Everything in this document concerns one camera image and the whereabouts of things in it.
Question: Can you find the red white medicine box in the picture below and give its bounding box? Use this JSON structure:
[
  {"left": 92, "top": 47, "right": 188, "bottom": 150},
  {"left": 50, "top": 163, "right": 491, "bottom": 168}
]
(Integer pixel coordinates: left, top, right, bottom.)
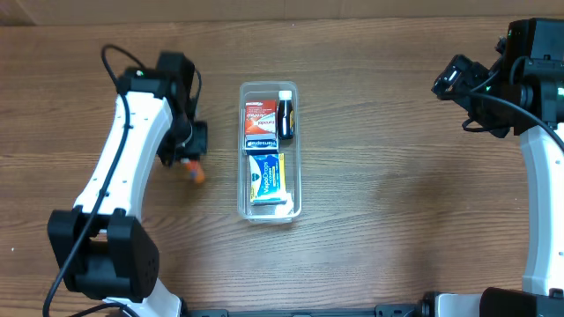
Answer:
[{"left": 244, "top": 100, "right": 277, "bottom": 136}]

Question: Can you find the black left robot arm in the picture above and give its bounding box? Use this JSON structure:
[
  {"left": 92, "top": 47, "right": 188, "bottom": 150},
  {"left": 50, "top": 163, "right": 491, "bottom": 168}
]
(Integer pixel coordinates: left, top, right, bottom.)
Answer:
[{"left": 42, "top": 62, "right": 207, "bottom": 316}]

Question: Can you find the clear plastic container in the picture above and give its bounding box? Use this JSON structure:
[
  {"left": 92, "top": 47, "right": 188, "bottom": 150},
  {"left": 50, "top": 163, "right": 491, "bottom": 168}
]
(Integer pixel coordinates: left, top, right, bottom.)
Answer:
[{"left": 237, "top": 81, "right": 302, "bottom": 224}]

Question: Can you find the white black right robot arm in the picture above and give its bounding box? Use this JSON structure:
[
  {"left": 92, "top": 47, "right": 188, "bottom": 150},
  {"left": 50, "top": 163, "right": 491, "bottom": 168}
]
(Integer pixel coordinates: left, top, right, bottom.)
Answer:
[{"left": 411, "top": 18, "right": 563, "bottom": 316}]

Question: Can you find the white blue plaster box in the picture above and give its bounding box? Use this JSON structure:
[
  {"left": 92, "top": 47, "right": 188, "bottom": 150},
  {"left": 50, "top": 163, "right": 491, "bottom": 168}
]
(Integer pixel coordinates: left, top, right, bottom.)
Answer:
[{"left": 243, "top": 134, "right": 279, "bottom": 155}]

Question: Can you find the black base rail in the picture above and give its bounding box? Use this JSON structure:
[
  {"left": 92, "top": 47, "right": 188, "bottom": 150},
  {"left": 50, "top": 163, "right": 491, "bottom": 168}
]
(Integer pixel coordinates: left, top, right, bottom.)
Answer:
[{"left": 180, "top": 304, "right": 420, "bottom": 317}]

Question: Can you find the orange tube white cap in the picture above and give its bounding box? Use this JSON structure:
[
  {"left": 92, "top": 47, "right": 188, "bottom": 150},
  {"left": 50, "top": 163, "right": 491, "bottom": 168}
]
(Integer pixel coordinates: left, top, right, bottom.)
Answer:
[{"left": 182, "top": 159, "right": 205, "bottom": 184}]

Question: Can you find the blue yellow VapoDrops box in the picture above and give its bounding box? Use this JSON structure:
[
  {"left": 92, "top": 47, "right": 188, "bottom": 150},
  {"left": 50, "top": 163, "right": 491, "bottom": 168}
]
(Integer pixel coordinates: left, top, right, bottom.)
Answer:
[{"left": 249, "top": 153, "right": 287, "bottom": 205}]

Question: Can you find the dark bottle white cap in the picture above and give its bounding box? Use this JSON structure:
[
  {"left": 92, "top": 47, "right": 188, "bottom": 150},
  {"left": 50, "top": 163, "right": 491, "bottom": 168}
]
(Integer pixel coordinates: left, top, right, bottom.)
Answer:
[{"left": 277, "top": 91, "right": 294, "bottom": 140}]

